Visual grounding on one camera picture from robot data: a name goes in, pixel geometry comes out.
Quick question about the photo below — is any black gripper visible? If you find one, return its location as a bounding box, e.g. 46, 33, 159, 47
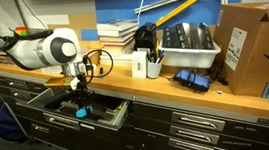
62, 61, 96, 113

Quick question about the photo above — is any blue block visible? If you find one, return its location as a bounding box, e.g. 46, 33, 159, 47
75, 107, 93, 118

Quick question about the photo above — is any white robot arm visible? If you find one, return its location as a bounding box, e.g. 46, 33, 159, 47
0, 0, 94, 117

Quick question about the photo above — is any open grey metal drawer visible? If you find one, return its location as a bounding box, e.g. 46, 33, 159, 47
26, 88, 130, 131

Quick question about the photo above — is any black object inside drawer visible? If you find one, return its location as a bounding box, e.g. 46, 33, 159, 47
44, 90, 70, 110

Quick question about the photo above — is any black drawer cabinet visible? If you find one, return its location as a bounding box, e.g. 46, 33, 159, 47
0, 69, 269, 150

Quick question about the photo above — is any white rectangular box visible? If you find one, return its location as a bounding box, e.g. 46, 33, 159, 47
131, 51, 147, 79

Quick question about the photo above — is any stack of books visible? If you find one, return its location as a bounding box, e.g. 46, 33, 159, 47
96, 19, 138, 56

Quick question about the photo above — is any white pen cup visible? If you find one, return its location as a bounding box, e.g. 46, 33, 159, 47
146, 62, 163, 79

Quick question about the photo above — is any black tool with yellow bar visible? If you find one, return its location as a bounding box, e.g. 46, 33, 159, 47
133, 0, 197, 52

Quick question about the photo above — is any white bin of black parts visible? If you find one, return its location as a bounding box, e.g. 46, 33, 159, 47
159, 22, 221, 69

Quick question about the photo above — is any large cardboard box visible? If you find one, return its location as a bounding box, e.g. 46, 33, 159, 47
213, 2, 269, 98

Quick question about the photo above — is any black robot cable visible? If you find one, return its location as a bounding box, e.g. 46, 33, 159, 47
81, 46, 116, 85

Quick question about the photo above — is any blue black device with cable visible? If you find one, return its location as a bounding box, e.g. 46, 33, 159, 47
173, 69, 211, 92

